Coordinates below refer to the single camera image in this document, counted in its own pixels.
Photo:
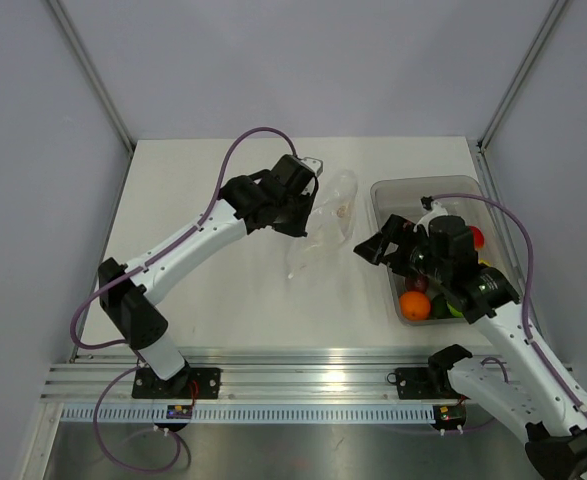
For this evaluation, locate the left small circuit board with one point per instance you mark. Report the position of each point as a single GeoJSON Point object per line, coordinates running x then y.
{"type": "Point", "coordinates": [179, 412]}

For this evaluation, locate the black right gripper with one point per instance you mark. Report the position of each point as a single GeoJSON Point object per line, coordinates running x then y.
{"type": "Point", "coordinates": [396, 229]}

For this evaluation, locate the right aluminium frame post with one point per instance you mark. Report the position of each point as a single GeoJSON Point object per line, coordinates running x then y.
{"type": "Point", "coordinates": [533, 53]}

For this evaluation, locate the aluminium frame post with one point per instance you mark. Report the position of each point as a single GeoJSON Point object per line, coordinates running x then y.
{"type": "Point", "coordinates": [83, 58]}
{"type": "Point", "coordinates": [533, 53]}

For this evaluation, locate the dark red passion fruit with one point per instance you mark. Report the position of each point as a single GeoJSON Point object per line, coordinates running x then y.
{"type": "Point", "coordinates": [418, 284]}

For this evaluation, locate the clear plastic bin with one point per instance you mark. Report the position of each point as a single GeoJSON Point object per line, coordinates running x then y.
{"type": "Point", "coordinates": [422, 199]}

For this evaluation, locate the orange fruit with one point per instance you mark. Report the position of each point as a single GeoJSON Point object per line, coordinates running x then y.
{"type": "Point", "coordinates": [415, 306]}

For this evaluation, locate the small circuit board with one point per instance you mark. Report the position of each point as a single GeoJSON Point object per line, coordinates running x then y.
{"type": "Point", "coordinates": [450, 417]}
{"type": "Point", "coordinates": [179, 412]}

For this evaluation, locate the clear zip top bag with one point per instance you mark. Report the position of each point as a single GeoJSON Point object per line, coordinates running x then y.
{"type": "Point", "coordinates": [330, 224]}

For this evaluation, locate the red apple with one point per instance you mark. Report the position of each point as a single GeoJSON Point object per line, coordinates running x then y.
{"type": "Point", "coordinates": [478, 238]}

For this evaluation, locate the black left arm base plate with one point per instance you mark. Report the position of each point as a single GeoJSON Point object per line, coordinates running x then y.
{"type": "Point", "coordinates": [195, 382]}

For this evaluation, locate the left aluminium frame post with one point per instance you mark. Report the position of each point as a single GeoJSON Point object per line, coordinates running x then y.
{"type": "Point", "coordinates": [83, 58]}

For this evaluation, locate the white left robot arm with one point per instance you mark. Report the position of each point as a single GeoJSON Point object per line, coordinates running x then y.
{"type": "Point", "coordinates": [130, 293]}

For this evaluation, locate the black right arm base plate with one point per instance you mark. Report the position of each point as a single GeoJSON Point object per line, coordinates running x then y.
{"type": "Point", "coordinates": [420, 383]}

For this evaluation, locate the aluminium table edge rail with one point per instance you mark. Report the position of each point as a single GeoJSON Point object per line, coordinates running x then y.
{"type": "Point", "coordinates": [289, 376]}

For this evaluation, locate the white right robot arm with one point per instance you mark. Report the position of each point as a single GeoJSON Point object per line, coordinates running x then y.
{"type": "Point", "coordinates": [548, 411]}

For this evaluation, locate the light green apple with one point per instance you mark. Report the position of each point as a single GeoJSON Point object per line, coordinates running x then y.
{"type": "Point", "coordinates": [455, 309]}

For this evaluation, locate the white slotted cable duct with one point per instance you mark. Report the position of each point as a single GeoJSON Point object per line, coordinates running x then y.
{"type": "Point", "coordinates": [256, 414]}

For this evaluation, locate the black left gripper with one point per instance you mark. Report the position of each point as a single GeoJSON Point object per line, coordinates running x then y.
{"type": "Point", "coordinates": [298, 229]}

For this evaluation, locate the right small circuit board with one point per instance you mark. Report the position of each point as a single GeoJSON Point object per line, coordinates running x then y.
{"type": "Point", "coordinates": [450, 417]}

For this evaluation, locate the dark green avocado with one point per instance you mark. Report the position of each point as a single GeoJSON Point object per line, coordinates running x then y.
{"type": "Point", "coordinates": [439, 307]}

